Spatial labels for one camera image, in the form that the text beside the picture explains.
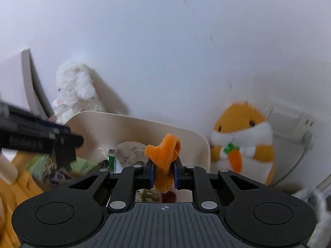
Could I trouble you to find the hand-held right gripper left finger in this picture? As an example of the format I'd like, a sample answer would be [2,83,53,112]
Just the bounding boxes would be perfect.
[68,159,156,212]

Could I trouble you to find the orange velvet scrunchie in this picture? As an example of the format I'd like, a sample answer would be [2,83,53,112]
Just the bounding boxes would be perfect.
[145,134,181,194]

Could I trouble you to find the grey-beige crumpled cloth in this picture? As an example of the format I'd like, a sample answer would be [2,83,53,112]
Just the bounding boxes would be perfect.
[114,141,150,171]

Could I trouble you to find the green and white small box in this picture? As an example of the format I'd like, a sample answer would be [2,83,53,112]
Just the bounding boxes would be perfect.
[107,149,117,175]

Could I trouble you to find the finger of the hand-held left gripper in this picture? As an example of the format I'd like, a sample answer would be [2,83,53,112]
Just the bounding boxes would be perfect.
[0,101,85,169]

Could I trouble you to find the beige leaning board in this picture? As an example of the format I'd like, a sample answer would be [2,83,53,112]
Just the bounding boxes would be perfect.
[0,48,55,120]

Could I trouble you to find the white wall socket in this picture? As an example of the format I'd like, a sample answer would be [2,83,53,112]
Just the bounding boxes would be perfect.
[266,100,319,145]

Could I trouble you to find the cream plastic storage bin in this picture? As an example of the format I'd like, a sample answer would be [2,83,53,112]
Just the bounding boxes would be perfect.
[64,111,210,205]

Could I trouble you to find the yellow cloth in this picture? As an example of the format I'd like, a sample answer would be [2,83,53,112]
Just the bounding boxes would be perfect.
[0,153,45,248]

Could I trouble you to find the grey plug with cable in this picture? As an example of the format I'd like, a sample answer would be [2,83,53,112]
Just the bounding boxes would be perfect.
[268,131,315,187]

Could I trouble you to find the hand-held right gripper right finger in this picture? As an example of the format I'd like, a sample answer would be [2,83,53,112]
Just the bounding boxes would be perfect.
[173,159,267,212]

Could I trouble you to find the orange and white plush hamster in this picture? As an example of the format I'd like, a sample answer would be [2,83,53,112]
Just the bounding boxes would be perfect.
[210,101,276,185]

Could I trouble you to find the green patterned packet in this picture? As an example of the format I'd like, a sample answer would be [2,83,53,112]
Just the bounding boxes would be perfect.
[27,154,104,182]

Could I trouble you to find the white plush rabbit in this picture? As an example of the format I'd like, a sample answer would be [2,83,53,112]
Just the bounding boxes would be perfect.
[50,60,107,124]

